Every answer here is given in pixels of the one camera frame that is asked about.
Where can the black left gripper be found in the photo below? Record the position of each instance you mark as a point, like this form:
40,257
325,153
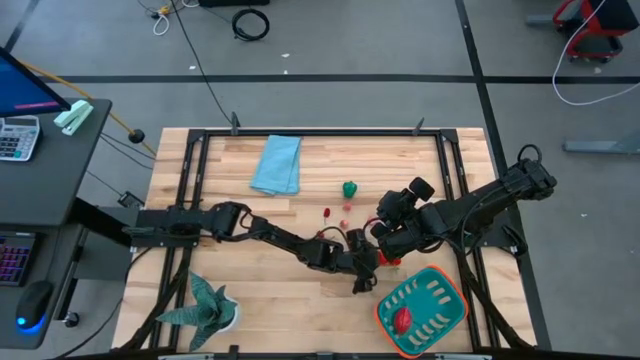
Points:
361,260

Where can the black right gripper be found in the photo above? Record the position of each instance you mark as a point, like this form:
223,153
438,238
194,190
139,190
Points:
405,222

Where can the bright red toy strawberry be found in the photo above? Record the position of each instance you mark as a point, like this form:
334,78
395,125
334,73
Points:
383,258

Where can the round red toy tomato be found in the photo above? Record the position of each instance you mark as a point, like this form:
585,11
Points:
395,261

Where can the large red toy fruit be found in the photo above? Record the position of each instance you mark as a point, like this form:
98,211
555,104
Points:
403,320

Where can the teal basket with orange rim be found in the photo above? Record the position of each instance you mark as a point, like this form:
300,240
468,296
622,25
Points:
422,312

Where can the green toy bell pepper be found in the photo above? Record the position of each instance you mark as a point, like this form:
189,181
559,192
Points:
349,189

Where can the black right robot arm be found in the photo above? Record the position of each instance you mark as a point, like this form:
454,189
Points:
490,197

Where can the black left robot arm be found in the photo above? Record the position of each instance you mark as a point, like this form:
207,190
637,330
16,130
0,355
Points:
290,242

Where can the light blue folded cloth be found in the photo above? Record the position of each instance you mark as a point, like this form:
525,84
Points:
277,165

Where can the green plant in white pot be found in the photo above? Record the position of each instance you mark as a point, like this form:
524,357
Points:
207,312

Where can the grey metal desk foot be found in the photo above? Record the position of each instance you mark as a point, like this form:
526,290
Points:
600,146

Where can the small black box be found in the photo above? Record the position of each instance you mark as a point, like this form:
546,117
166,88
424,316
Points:
131,200

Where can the black round knob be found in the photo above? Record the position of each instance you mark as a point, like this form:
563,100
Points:
136,136

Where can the red and black cart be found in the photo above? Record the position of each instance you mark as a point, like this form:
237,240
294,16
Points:
595,35

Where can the black caster wheel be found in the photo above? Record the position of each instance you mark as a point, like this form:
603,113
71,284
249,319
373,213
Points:
71,319

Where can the black desk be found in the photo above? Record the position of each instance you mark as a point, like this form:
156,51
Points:
55,175

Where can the mint green stapler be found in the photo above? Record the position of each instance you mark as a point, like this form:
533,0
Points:
74,117

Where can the black computer mouse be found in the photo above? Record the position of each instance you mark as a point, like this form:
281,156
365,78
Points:
35,302

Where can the backlit computer keyboard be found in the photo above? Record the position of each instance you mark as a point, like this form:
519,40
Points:
14,257

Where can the grey desk calculator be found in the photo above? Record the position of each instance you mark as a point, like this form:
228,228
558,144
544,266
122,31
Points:
17,137

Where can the computer monitor with blue screen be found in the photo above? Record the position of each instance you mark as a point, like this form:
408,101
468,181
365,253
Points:
22,87

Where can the black frame clamp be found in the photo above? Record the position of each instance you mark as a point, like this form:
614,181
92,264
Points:
235,124
233,352
419,127

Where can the black metal table frame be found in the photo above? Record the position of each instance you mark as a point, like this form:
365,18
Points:
320,133

